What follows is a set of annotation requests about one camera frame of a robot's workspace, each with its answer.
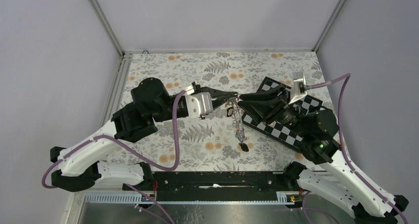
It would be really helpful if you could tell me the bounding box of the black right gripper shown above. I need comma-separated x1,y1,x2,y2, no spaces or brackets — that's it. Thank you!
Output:
237,83,310,138

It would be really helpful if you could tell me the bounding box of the black car key fob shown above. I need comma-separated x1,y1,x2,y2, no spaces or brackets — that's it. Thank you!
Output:
239,142,249,152

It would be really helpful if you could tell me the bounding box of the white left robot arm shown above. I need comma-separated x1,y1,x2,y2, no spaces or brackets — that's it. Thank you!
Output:
42,77,238,192

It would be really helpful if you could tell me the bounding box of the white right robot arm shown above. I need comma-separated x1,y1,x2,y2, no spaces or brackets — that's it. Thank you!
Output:
238,73,409,224

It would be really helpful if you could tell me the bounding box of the black white chessboard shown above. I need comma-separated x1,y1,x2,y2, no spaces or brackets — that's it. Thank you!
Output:
238,77,323,152

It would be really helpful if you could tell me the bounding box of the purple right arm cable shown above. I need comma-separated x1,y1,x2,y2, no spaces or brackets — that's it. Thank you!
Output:
301,73,400,224

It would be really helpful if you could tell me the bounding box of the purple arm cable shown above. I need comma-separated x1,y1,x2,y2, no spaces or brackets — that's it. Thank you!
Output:
43,90,197,224
301,73,400,224

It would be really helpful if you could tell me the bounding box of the black front rail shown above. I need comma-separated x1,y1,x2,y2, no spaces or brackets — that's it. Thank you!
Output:
133,171,300,191

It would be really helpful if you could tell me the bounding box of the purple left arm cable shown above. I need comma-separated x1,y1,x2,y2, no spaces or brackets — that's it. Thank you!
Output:
43,90,197,224

